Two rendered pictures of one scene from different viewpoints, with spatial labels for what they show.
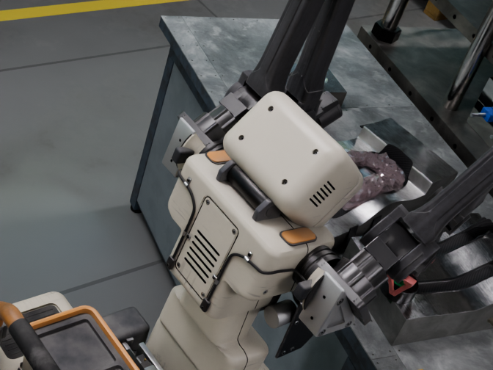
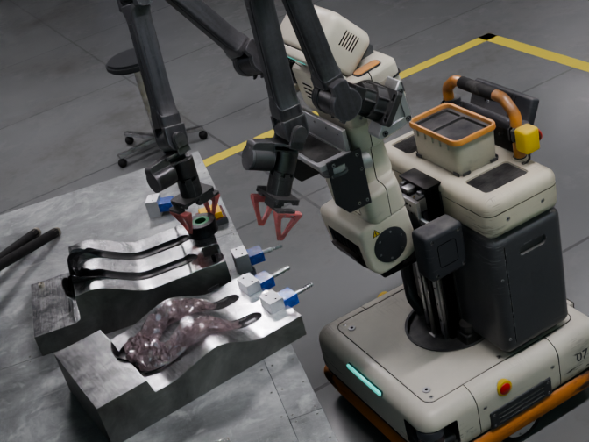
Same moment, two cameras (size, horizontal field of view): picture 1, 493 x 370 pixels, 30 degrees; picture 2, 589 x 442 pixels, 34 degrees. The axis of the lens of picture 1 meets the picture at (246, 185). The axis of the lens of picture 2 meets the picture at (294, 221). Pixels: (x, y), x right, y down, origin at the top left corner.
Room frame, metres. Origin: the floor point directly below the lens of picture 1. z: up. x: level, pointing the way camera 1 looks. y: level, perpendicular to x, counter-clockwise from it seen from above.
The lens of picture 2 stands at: (3.46, 0.84, 2.12)
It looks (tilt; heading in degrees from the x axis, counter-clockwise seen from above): 30 degrees down; 208
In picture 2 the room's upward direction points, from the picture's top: 14 degrees counter-clockwise
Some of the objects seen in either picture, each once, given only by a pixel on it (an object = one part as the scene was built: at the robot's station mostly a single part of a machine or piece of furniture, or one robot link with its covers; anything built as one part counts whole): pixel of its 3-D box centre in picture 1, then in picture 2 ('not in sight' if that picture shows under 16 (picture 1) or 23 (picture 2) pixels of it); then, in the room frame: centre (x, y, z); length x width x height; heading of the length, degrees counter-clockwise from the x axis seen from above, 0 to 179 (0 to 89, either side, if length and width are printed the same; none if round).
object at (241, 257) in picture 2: not in sight; (259, 253); (1.60, -0.25, 0.83); 0.13 x 0.05 x 0.05; 128
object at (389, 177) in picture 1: (364, 170); (176, 327); (2.00, -0.28, 0.90); 0.26 x 0.18 x 0.08; 143
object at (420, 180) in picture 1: (358, 180); (181, 344); (2.00, -0.27, 0.85); 0.50 x 0.26 x 0.11; 143
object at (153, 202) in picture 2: not in sight; (169, 203); (1.34, -0.65, 0.83); 0.13 x 0.05 x 0.05; 107
